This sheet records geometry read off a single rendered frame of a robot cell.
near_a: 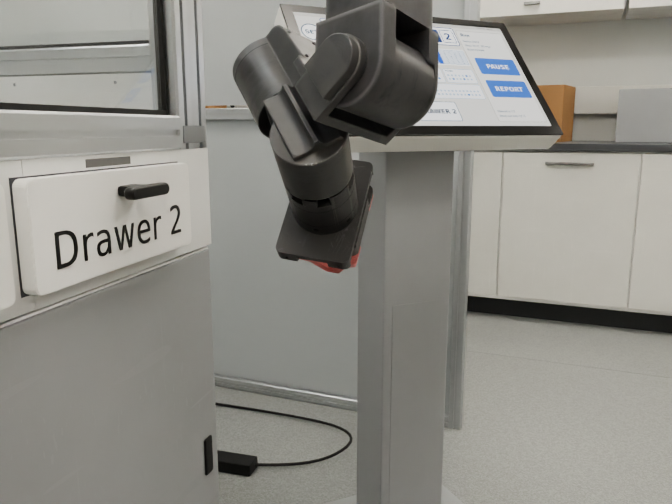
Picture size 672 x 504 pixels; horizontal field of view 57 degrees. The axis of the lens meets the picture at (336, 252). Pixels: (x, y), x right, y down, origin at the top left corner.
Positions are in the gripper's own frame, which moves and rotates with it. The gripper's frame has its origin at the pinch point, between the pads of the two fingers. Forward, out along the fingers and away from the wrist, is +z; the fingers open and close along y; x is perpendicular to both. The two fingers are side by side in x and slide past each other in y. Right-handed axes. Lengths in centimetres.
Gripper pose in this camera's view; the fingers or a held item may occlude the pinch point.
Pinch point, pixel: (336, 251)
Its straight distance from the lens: 61.9
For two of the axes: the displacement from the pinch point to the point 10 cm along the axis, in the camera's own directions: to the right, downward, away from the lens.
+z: 1.0, 4.4, 8.9
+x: 9.7, 1.6, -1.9
